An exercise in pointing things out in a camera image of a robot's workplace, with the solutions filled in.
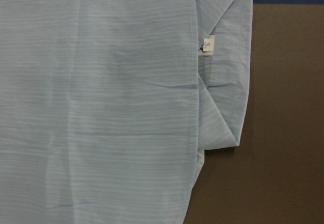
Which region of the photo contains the light blue button-up shirt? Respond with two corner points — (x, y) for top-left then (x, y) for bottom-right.
(1, 0), (253, 223)

